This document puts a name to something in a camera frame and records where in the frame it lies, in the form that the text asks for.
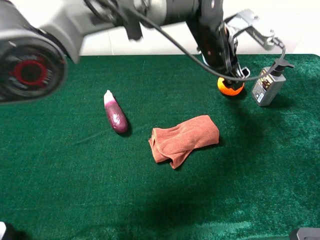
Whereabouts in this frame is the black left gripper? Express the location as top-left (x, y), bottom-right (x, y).
top-left (186, 0), bottom-right (251, 84)

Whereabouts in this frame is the orange mandarin fruit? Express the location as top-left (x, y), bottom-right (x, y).
top-left (217, 77), bottom-right (245, 96)

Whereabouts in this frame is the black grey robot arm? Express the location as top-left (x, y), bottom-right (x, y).
top-left (0, 0), bottom-right (250, 104)

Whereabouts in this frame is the white black object bottom left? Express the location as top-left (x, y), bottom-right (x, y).
top-left (0, 221), bottom-right (15, 240)

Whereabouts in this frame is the grey pump soap bottle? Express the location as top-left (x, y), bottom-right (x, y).
top-left (251, 58), bottom-right (295, 107)

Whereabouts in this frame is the orange folded towel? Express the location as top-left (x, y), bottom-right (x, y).
top-left (148, 115), bottom-right (220, 169)

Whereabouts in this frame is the green felt table mat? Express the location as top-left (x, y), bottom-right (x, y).
top-left (0, 54), bottom-right (320, 240)

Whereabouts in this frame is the purple white eggplant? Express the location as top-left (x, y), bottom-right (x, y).
top-left (103, 90), bottom-right (128, 134)

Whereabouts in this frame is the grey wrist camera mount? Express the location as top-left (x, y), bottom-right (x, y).
top-left (224, 8), bottom-right (285, 51)

